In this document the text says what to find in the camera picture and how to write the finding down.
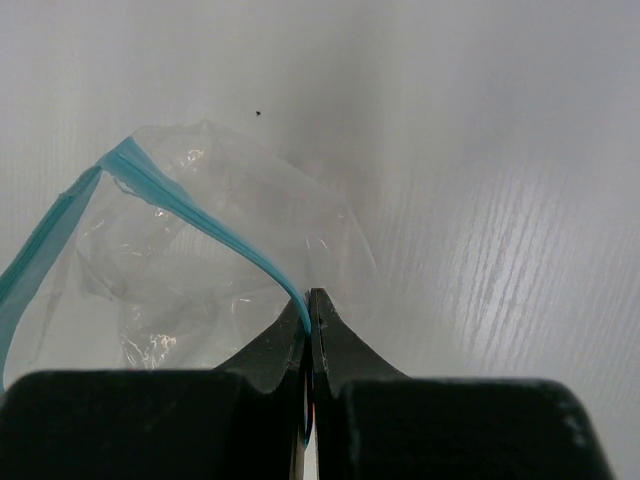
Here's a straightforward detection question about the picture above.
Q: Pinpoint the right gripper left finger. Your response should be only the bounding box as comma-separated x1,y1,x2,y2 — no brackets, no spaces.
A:
1,304,306,479

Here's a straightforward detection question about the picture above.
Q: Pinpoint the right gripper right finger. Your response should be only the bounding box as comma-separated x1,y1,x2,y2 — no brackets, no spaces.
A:
309,289,614,479

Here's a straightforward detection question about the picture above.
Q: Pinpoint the clear zip top bag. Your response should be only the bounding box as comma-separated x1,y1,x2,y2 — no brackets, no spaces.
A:
1,121,380,388

